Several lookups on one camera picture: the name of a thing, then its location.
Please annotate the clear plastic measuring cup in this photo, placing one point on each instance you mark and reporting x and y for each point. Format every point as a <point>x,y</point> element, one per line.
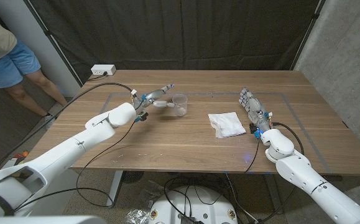
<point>181,109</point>

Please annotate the white power strip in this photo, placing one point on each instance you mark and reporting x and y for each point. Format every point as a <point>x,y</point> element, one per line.
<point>103,69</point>

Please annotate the white tissue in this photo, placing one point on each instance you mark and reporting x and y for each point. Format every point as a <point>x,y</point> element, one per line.
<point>226,124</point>

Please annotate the black backdrop stand pole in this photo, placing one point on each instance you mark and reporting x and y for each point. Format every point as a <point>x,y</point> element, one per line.
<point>307,34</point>
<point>53,43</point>

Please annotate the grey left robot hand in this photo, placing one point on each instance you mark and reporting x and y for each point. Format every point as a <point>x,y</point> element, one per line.
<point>153,95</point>

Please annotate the yellow black white board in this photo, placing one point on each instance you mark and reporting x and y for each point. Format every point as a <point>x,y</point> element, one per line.
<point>11,163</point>

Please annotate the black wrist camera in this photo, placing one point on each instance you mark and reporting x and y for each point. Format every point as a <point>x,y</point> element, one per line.
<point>143,116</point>
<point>253,127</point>

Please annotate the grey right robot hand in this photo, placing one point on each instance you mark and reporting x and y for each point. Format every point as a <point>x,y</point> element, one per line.
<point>255,109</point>

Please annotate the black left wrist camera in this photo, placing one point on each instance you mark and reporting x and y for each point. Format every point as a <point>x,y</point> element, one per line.
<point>143,116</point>

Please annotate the clear plastic wrapper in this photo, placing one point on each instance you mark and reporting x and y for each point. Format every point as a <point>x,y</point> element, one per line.
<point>148,194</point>

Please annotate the person in blue shorts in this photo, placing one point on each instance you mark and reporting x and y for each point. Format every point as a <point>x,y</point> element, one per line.
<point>5,62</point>

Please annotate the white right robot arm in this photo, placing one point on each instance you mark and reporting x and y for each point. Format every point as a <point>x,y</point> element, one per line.
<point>298,174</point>

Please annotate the white table leg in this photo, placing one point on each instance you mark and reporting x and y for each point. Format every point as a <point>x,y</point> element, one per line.
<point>115,189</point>

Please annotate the black round fan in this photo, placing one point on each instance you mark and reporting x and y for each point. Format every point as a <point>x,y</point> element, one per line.
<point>132,176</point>

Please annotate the grey table leg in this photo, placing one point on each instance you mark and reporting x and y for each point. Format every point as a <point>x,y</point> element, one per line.
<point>274,196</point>

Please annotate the grey tape outline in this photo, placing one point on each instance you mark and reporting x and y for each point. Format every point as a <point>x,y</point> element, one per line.
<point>217,93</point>

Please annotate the black backdrop curtain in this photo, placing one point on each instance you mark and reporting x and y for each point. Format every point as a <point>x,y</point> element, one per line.
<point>182,37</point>

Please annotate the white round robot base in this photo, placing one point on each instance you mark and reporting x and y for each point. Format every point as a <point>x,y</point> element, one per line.
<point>195,205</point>

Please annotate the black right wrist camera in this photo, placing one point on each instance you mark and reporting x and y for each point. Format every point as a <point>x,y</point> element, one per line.
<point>253,127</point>

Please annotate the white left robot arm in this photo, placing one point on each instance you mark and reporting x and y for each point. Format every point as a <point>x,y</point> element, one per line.
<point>58,152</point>

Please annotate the small orange object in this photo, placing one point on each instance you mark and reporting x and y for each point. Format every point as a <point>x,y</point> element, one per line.
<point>25,153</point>

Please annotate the crumpled silver foil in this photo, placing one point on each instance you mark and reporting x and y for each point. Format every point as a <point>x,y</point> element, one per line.
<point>137,216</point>

